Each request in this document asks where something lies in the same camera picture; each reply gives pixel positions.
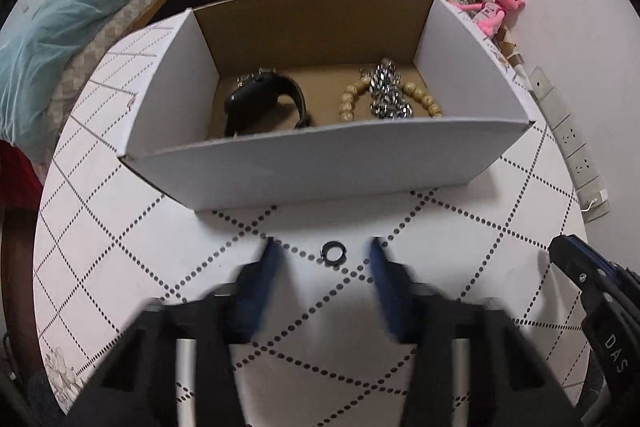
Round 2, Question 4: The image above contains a diamond patterned tablecloth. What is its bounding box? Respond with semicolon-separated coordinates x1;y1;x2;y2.
32;0;593;427

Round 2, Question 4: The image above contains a teal blanket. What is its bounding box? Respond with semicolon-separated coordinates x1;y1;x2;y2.
0;0;236;162

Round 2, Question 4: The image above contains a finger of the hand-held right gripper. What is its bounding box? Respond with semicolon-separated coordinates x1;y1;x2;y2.
567;237;640;293
548;234;608;308

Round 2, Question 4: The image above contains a white power strip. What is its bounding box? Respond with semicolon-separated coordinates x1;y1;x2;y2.
527;66;611;223

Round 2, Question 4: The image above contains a red cloth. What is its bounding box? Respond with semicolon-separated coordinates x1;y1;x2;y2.
0;139;46;202

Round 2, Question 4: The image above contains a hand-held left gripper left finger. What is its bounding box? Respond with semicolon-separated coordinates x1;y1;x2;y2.
65;237;282;427

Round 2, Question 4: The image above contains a white charger plug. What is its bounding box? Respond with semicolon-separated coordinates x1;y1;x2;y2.
580;189;608;210

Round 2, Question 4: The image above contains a thin silver bracelet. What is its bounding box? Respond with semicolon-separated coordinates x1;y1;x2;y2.
236;67;278;85

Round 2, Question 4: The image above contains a thick silver chain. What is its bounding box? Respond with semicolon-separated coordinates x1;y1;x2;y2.
360;58;415;120

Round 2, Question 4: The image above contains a white cardboard box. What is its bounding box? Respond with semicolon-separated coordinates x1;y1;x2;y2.
116;0;537;212

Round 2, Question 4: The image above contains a checked bed sheet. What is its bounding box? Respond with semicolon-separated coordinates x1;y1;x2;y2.
47;0;236;142

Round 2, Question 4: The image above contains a wooden bead bracelet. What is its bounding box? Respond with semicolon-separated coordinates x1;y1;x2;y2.
339;74;445;122

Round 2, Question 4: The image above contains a black wristband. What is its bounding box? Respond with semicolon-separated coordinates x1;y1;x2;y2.
223;69;316;138

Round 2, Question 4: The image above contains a pink plush toy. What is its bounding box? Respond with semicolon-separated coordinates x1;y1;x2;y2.
457;0;527;38

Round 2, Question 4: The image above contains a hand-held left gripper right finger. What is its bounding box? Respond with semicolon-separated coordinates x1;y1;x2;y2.
369;237;583;427

